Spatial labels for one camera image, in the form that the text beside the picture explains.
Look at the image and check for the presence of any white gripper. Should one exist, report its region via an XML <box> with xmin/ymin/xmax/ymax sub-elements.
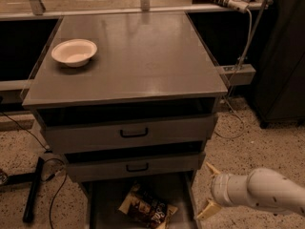
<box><xmin>195</xmin><ymin>162</ymin><xmax>252</xmax><ymax>220</ymax></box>

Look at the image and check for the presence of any brown chip bag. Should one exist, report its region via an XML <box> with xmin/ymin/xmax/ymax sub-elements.
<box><xmin>118</xmin><ymin>183</ymin><xmax>178</xmax><ymax>229</ymax></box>

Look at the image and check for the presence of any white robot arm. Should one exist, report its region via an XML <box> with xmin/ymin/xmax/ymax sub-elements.
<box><xmin>196</xmin><ymin>162</ymin><xmax>305</xmax><ymax>220</ymax></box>

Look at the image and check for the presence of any grey middle drawer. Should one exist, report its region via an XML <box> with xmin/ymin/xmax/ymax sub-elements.
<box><xmin>65</xmin><ymin>140</ymin><xmax>206</xmax><ymax>182</ymax></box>

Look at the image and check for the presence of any grey drawer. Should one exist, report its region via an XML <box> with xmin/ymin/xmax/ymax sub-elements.
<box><xmin>38</xmin><ymin>97</ymin><xmax>216</xmax><ymax>154</ymax></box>
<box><xmin>65</xmin><ymin>140</ymin><xmax>206</xmax><ymax>182</ymax></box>
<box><xmin>87</xmin><ymin>173</ymin><xmax>202</xmax><ymax>229</ymax></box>

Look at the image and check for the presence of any grey bottom drawer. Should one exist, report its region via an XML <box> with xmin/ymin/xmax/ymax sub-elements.
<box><xmin>87</xmin><ymin>173</ymin><xmax>202</xmax><ymax>229</ymax></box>

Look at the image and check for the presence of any grey top drawer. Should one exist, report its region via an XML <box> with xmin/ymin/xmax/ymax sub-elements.
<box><xmin>38</xmin><ymin>97</ymin><xmax>216</xmax><ymax>154</ymax></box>

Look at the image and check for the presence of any grey drawer cabinet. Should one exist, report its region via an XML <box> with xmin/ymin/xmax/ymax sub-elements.
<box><xmin>20</xmin><ymin>11</ymin><xmax>229</xmax><ymax>229</ymax></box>

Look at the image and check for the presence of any dark cabinet at right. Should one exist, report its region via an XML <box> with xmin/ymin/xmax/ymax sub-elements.
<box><xmin>252</xmin><ymin>0</ymin><xmax>305</xmax><ymax>129</ymax></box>

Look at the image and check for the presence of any black metal floor stand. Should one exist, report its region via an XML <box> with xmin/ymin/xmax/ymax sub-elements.
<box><xmin>0</xmin><ymin>157</ymin><xmax>44</xmax><ymax>223</ymax></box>

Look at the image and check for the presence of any white paper bowl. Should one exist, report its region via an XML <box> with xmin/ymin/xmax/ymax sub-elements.
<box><xmin>51</xmin><ymin>39</ymin><xmax>97</xmax><ymax>68</ymax></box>

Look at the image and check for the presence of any black middle drawer handle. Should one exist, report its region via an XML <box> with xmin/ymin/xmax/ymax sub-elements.
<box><xmin>126</xmin><ymin>163</ymin><xmax>149</xmax><ymax>173</ymax></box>

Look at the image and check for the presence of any black drawer handle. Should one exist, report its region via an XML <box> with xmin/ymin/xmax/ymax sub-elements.
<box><xmin>126</xmin><ymin>163</ymin><xmax>149</xmax><ymax>173</ymax></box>
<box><xmin>119</xmin><ymin>128</ymin><xmax>149</xmax><ymax>138</ymax></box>

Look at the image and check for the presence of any black top drawer handle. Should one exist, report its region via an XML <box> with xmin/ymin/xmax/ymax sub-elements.
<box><xmin>119</xmin><ymin>128</ymin><xmax>149</xmax><ymax>138</ymax></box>

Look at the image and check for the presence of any grey metal rail bracket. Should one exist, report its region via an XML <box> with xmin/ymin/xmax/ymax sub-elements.
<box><xmin>216</xmin><ymin>64</ymin><xmax>256</xmax><ymax>87</ymax></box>

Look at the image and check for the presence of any white power cable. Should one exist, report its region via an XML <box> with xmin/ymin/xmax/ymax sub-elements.
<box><xmin>213</xmin><ymin>8</ymin><xmax>254</xmax><ymax>140</ymax></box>

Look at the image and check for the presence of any black floor cable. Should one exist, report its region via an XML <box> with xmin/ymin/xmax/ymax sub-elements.
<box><xmin>0</xmin><ymin>111</ymin><xmax>69</xmax><ymax>229</ymax></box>

